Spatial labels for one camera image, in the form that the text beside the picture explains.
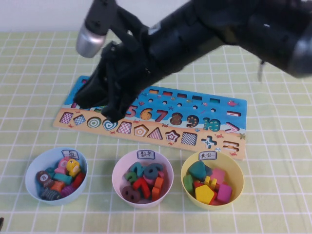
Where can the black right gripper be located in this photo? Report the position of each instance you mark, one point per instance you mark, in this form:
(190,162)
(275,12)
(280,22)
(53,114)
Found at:
(129,65)

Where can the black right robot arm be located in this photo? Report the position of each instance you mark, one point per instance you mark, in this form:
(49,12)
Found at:
(219,24)

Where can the paper label on blue bowl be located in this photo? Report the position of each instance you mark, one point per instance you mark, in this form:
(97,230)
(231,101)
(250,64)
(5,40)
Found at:
(70,154)

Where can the paper label on pink bowl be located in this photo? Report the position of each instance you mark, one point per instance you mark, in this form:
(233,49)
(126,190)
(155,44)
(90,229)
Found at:
(146,154)

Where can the pale pink bowl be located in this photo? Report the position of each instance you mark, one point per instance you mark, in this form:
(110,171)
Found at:
(119,170)

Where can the teal number piece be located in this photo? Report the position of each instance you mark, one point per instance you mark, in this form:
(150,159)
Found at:
(136,167)

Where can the yellow fish piece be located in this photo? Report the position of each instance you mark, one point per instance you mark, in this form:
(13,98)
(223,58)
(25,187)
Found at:
(73,167)

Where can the pink fish piece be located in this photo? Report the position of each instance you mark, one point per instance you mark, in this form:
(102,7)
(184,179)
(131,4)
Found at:
(61,165)

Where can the green number piece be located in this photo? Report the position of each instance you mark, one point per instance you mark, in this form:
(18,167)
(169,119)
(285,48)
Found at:
(130,177)

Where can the blue number piece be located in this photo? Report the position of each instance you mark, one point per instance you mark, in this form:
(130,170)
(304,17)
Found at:
(148,175)

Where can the light teal fish piece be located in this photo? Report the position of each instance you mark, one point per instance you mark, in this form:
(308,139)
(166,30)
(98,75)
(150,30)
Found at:
(62,178)

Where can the pink number piece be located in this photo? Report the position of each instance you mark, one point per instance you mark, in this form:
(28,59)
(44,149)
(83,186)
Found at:
(161,174)

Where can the dark teal fish piece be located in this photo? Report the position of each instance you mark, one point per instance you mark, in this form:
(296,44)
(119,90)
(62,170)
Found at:
(50,171)

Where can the red number seven piece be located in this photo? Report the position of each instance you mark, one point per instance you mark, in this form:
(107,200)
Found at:
(143,187)

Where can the brown number eight piece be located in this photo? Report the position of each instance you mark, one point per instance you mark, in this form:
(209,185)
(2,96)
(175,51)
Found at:
(131,193)

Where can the purple fish piece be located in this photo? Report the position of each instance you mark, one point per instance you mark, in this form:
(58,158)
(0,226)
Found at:
(68,191)

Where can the orange fish piece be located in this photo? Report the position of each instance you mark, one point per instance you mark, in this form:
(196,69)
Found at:
(58,186)

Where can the brown fish piece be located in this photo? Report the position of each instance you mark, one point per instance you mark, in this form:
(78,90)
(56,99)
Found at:
(44,178)

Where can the orange number piece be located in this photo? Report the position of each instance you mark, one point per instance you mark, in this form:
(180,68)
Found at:
(157,192)

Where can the colourful number puzzle board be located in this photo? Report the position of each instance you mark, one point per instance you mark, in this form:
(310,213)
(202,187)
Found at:
(219,110)

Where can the grey fish piece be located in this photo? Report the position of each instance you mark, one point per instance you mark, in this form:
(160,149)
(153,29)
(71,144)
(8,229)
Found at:
(50,194)

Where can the teal heart piece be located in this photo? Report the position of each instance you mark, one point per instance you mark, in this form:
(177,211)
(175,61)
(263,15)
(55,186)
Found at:
(196,170)

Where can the paper label on yellow bowl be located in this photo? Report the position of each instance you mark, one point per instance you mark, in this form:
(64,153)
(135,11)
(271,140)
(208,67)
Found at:
(207,156)

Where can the green shape piece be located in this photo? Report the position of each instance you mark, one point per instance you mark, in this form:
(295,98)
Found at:
(188,184)

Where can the light blue bowl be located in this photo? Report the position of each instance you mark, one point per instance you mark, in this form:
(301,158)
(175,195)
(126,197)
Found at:
(34,190)

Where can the blue shape piece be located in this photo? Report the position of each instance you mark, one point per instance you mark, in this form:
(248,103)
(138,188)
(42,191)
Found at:
(208,170)

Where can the red shape piece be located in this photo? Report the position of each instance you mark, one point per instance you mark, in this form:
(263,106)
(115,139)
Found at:
(198,184)

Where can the yellow equals sign piece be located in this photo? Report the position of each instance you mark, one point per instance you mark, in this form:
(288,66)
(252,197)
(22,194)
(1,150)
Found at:
(207,181)

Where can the light pink shape piece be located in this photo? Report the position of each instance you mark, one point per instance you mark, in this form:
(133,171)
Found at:
(218,175)

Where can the yellow pentagon piece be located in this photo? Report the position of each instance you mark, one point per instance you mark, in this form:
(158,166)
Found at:
(203,195)

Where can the yellow bowl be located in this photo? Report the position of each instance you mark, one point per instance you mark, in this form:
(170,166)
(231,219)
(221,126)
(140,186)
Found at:
(234,170)

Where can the magenta square piece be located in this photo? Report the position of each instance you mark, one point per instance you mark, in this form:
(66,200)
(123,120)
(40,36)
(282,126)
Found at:
(224,192)

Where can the green checkered tablecloth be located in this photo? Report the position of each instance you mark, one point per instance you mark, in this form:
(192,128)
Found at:
(36,61)

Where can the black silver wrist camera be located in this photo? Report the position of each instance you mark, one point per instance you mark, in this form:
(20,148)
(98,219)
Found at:
(90,44)

